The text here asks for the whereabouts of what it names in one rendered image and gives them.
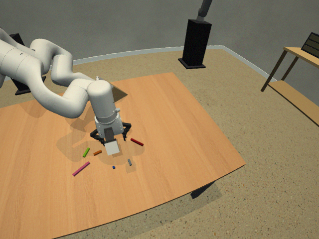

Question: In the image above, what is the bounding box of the pink rod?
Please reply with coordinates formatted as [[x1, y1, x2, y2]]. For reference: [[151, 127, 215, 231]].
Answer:
[[72, 161, 90, 176]]

